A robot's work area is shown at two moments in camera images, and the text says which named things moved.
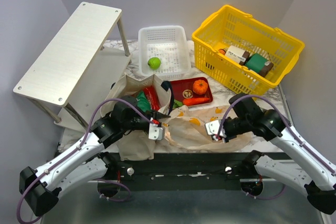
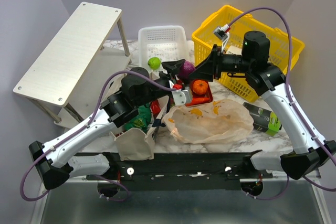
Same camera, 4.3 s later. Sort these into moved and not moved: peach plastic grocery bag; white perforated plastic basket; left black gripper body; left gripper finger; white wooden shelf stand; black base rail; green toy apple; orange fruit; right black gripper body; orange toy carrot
Moved: left gripper finger; left black gripper body; right black gripper body; peach plastic grocery bag
Not moved: green toy apple; white perforated plastic basket; black base rail; white wooden shelf stand; orange toy carrot; orange fruit
